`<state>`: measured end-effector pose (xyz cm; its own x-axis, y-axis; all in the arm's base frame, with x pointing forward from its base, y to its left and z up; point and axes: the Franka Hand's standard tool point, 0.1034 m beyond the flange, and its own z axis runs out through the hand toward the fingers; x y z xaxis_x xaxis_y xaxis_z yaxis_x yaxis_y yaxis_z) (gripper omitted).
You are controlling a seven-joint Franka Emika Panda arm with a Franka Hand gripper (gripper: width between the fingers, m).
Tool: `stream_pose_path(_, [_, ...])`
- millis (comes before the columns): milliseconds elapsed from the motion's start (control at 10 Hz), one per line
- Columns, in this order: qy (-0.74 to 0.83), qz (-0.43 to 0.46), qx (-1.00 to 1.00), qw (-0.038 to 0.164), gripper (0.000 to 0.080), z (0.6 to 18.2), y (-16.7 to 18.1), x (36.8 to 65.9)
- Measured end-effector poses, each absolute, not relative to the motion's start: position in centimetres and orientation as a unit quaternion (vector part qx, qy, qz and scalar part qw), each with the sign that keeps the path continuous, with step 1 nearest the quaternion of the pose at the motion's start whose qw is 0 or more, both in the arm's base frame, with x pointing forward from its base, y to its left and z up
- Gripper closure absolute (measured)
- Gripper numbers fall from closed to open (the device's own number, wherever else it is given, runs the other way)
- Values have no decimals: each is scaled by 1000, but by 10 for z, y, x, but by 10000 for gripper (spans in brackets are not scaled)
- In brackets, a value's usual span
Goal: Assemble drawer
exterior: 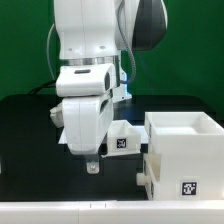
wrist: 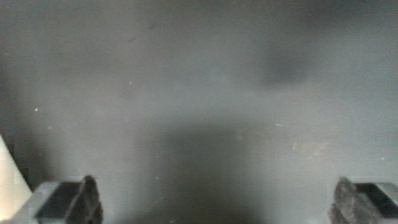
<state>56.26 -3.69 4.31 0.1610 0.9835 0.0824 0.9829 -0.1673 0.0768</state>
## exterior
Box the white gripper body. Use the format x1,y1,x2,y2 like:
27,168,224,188
50,92,114,155

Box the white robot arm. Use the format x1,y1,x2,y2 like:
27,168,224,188
50,0,168,174

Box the white front fence rail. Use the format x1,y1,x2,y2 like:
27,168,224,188
0,200,224,224

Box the white marker sheet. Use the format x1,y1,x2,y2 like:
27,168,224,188
58,126,148,144

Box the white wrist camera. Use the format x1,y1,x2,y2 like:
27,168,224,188
56,63,116,97

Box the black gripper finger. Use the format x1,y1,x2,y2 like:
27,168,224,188
85,155,100,174

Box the small white drawer with knob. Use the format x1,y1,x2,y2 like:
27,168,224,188
105,120,141,157

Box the white drawer cabinet frame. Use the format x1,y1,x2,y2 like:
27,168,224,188
145,112,224,201

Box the large white drawer box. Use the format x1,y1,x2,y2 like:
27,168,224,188
136,153,161,201

